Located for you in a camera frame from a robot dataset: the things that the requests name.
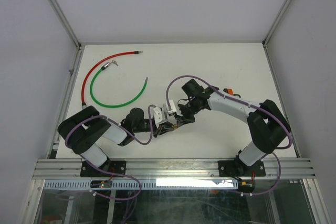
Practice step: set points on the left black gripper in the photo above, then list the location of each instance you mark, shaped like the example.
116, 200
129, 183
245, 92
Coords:
163, 128

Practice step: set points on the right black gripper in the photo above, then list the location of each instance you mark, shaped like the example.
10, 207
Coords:
184, 120

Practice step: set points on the orange black padlock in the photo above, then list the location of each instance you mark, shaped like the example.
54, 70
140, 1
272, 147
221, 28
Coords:
231, 92

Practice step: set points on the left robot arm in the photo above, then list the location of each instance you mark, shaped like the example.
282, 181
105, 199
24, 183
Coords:
82, 131

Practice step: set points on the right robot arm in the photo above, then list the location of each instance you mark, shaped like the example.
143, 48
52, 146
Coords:
267, 125

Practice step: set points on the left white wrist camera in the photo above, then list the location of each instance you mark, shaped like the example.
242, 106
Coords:
159, 116

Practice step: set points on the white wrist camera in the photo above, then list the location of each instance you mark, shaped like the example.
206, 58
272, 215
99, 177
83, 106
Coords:
159, 116
170, 108

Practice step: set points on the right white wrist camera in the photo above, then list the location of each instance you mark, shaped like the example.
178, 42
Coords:
170, 108

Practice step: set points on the left black mount plate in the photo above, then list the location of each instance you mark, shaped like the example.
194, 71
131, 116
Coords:
109, 166

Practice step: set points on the black mount plate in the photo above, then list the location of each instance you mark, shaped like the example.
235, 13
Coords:
109, 166
235, 168

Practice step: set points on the right black mount plate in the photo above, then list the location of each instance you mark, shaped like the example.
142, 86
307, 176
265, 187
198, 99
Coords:
235, 168

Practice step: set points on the green cable lock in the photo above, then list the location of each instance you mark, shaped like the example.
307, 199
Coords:
110, 105

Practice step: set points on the red cable lock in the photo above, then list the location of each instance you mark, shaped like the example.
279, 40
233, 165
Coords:
100, 63

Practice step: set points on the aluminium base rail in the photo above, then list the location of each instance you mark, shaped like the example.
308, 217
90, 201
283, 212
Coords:
148, 168

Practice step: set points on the slotted cable duct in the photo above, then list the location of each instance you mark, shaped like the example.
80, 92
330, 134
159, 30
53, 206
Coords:
144, 184

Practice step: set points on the left aluminium frame post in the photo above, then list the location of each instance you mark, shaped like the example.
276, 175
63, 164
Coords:
65, 23

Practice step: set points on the aluminium frame post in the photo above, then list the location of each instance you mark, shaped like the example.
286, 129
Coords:
65, 23
284, 7

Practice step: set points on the right aluminium frame post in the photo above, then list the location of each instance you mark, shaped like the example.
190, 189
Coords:
284, 7

